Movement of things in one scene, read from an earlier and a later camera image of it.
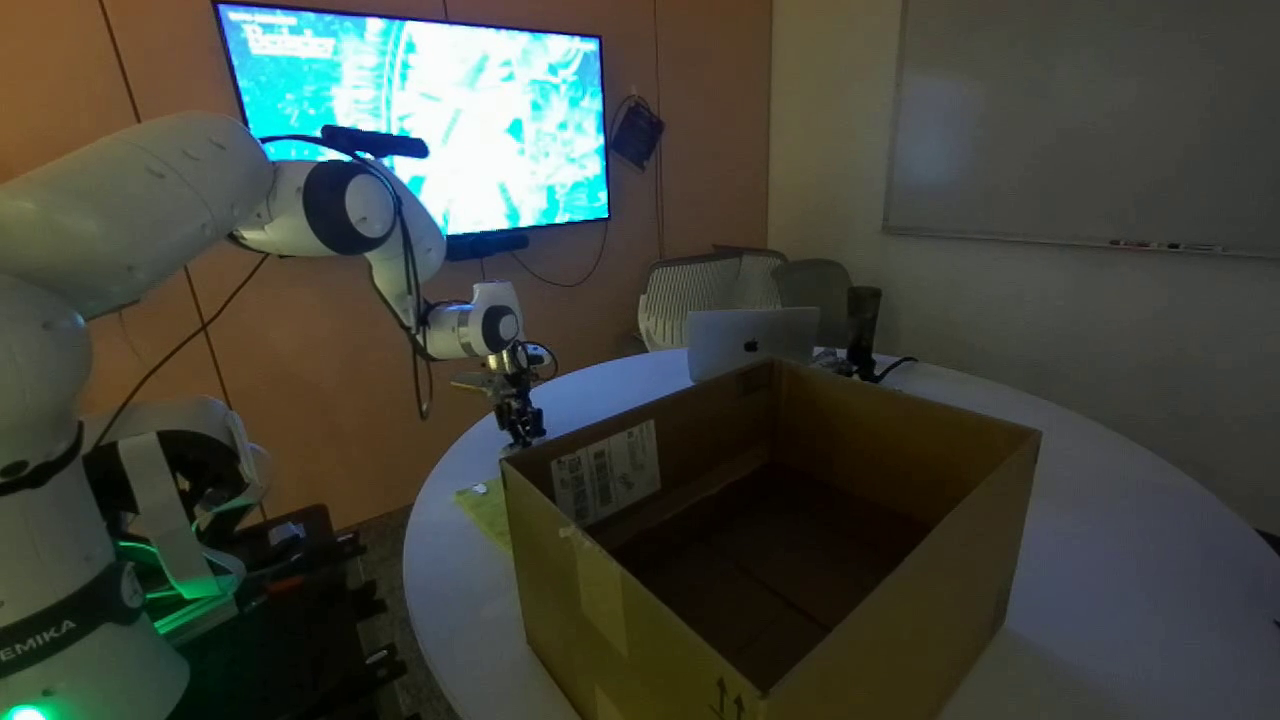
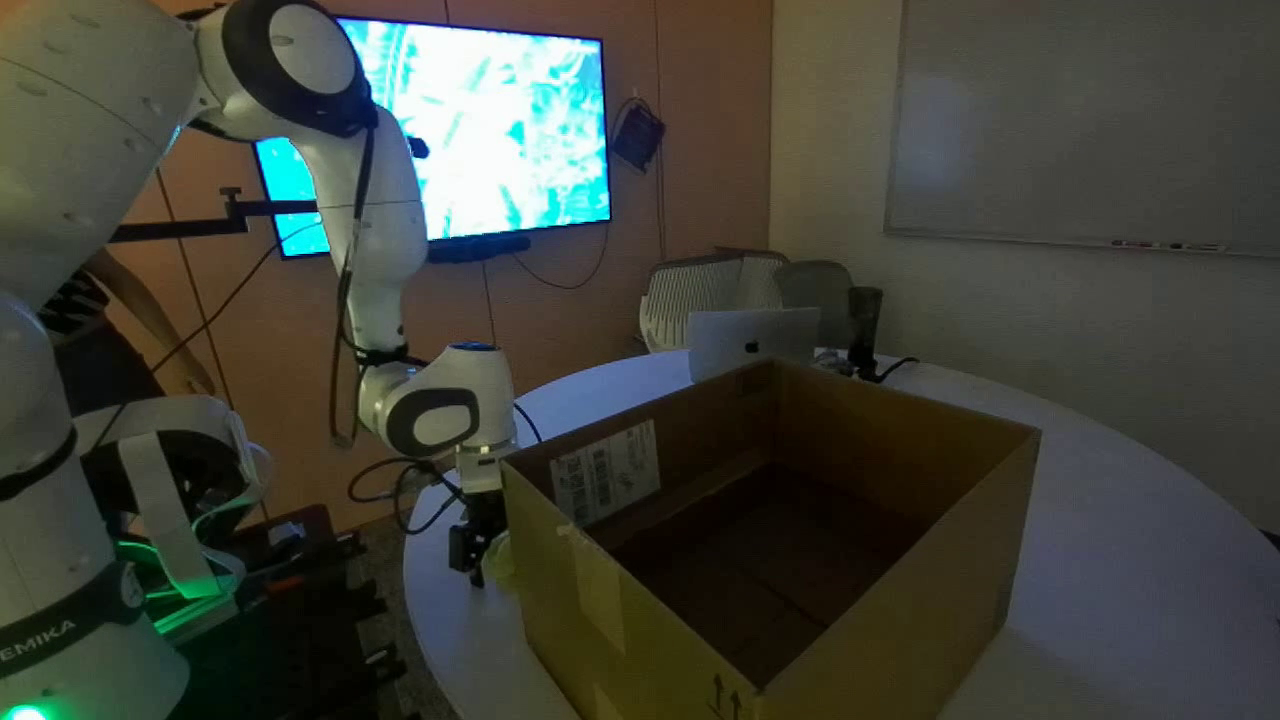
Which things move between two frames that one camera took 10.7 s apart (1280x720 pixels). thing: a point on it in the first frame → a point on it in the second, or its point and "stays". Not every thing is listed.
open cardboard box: x=764 y=546 stays
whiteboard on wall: x=1088 y=120 stays
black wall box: x=635 y=130 stays
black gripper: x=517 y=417 → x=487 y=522
